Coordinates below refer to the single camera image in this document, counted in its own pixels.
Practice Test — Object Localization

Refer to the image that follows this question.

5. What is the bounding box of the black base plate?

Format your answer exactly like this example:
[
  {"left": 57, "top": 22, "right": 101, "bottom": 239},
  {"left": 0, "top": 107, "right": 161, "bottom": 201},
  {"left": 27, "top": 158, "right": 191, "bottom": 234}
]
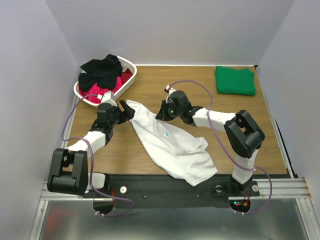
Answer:
[{"left": 100, "top": 174, "right": 260, "bottom": 209}]

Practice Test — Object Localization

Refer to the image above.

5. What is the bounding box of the white t-shirt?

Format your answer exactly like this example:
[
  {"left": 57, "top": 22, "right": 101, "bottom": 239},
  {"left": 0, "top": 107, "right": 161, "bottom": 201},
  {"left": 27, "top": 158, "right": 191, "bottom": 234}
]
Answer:
[{"left": 126, "top": 100, "right": 218, "bottom": 187}]

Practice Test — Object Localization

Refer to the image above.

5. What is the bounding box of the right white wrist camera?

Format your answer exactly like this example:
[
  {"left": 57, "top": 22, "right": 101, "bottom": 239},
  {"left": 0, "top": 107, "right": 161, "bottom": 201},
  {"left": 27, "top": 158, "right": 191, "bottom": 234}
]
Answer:
[{"left": 164, "top": 85, "right": 176, "bottom": 97}]

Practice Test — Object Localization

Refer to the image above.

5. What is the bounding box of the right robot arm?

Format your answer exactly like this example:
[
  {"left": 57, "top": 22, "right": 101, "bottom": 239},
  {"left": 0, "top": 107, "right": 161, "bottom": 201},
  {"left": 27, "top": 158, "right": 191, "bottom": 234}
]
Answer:
[{"left": 156, "top": 88, "right": 266, "bottom": 196}]

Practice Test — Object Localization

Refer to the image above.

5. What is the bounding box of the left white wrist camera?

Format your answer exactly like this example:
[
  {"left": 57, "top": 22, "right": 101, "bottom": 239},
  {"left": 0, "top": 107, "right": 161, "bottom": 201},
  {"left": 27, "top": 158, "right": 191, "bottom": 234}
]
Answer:
[{"left": 100, "top": 91, "right": 116, "bottom": 105}]

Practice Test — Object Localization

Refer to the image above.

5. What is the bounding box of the white plastic basket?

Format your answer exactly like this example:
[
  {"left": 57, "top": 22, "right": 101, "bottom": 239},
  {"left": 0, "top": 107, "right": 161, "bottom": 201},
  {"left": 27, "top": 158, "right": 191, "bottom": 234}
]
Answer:
[{"left": 73, "top": 56, "right": 137, "bottom": 108}]

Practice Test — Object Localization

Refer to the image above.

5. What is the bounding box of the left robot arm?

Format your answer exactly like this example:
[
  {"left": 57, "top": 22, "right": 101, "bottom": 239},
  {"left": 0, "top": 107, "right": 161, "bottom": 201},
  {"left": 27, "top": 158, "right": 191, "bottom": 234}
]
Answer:
[{"left": 47, "top": 100, "right": 135, "bottom": 196}]

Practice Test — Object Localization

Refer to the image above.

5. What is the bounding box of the aluminium frame rail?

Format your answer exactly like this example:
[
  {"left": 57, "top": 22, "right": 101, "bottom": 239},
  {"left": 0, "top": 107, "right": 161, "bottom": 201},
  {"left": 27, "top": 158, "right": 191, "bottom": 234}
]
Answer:
[{"left": 40, "top": 178, "right": 311, "bottom": 201}]

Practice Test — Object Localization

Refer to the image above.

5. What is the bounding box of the black t-shirt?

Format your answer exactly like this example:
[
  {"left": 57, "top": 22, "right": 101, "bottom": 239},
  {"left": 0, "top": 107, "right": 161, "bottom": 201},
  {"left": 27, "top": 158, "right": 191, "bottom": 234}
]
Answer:
[{"left": 78, "top": 54, "right": 123, "bottom": 92}]

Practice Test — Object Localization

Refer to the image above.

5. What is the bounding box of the pink t-shirt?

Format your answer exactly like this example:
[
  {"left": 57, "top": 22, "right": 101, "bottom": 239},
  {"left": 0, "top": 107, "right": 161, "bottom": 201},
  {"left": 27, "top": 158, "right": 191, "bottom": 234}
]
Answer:
[{"left": 78, "top": 76, "right": 123, "bottom": 104}]

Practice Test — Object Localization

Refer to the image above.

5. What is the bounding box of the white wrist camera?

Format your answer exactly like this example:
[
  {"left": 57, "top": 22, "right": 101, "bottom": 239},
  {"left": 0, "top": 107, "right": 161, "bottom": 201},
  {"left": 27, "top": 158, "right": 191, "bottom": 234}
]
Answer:
[
  {"left": 100, "top": 91, "right": 116, "bottom": 105},
  {"left": 164, "top": 85, "right": 176, "bottom": 97}
]

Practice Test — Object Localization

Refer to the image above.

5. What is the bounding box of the folded green t-shirt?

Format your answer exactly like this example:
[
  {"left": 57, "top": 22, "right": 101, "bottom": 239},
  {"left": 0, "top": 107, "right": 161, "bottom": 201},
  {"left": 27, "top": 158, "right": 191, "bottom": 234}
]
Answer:
[{"left": 215, "top": 66, "right": 256, "bottom": 97}]

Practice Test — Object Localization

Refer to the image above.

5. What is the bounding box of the dark red t-shirt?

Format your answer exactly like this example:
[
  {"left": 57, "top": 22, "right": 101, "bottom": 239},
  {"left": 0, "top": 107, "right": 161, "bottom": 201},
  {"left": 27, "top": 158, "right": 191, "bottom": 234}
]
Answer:
[{"left": 121, "top": 68, "right": 133, "bottom": 83}]

